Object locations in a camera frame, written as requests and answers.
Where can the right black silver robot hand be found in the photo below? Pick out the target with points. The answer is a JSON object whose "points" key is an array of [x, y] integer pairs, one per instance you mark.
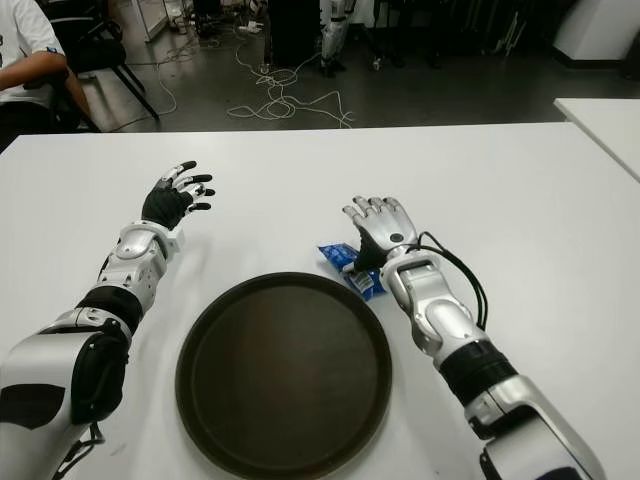
{"points": [[390, 230]]}

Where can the black cabinet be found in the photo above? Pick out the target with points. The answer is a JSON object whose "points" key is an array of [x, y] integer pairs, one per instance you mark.
{"points": [[295, 30]]}

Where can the round dark brown tray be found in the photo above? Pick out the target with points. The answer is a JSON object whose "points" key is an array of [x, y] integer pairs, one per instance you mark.
{"points": [[285, 375]]}

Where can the right silver black robot arm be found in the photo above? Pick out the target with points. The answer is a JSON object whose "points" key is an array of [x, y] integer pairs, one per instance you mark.
{"points": [[450, 315]]}

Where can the white panel board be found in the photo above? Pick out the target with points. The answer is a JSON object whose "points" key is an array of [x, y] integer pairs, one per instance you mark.
{"points": [[155, 17]]}

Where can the white side table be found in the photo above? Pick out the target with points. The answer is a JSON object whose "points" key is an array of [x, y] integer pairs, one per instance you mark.
{"points": [[610, 125]]}

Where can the white counter with black base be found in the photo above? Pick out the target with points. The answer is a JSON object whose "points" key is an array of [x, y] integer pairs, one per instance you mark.
{"points": [[595, 30]]}

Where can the seated person in white t-shirt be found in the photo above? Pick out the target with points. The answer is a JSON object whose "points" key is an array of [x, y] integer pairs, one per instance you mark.
{"points": [[20, 30]]}

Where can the folded metal frame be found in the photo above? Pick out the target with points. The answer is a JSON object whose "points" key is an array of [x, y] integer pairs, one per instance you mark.
{"points": [[510, 35]]}

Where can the standing humanoid robot legs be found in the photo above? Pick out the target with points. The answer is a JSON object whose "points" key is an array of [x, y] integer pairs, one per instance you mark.
{"points": [[332, 35]]}

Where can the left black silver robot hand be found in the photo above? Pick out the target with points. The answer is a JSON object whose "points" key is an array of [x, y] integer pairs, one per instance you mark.
{"points": [[162, 205]]}

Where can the left silver black robot arm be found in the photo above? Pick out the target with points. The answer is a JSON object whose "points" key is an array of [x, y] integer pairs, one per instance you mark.
{"points": [[35, 360]]}

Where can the blue Oreo cookie packet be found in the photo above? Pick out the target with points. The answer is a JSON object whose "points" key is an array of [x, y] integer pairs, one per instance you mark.
{"points": [[335, 252]]}

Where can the black chair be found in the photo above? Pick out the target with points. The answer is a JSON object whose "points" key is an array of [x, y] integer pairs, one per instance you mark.
{"points": [[95, 50]]}

